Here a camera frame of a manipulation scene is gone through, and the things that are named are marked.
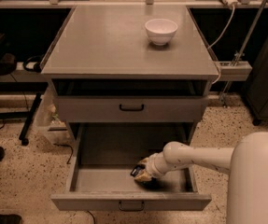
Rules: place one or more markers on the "white ceramic bowl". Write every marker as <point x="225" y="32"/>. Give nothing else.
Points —
<point x="160" y="31"/>

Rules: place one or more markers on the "grey side shelf rail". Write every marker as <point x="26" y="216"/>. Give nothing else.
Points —
<point x="229" y="72"/>

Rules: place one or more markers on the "closed grey top drawer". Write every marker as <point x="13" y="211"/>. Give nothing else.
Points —
<point x="130" y="109"/>

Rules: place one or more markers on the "dark blue rxbar wrapper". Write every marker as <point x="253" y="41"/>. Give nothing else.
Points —
<point x="136" y="170"/>

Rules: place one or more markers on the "black headphones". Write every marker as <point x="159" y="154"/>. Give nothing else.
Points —
<point x="32" y="64"/>

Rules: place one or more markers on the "black shoe lower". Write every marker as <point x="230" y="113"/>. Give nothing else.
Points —
<point x="10" y="219"/>

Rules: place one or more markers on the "open grey middle drawer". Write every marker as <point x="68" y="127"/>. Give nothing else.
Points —
<point x="100" y="175"/>

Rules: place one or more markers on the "clear plastic bin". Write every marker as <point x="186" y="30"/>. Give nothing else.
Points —
<point x="47" y="122"/>

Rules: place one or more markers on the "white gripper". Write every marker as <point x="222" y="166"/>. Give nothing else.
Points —
<point x="152" y="168"/>

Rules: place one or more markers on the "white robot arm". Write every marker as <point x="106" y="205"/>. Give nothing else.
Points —
<point x="246" y="164"/>

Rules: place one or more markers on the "grey drawer cabinet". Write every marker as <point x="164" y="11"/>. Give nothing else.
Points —
<point x="103" y="51"/>

